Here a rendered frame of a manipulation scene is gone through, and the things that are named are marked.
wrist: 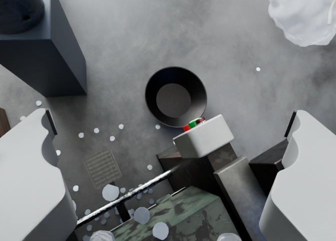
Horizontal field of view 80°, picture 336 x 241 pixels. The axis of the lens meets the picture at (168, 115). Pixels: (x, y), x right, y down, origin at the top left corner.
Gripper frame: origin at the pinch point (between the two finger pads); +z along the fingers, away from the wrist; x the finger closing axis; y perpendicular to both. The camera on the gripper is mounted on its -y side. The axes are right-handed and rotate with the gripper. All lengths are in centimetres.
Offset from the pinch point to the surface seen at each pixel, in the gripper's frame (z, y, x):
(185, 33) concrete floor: 107, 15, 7
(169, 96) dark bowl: 80, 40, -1
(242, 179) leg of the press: 11.4, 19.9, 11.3
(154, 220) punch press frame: 9.0, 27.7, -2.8
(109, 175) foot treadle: 40, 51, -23
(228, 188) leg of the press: 10.2, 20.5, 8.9
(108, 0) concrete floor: 111, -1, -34
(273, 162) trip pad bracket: 9.4, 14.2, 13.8
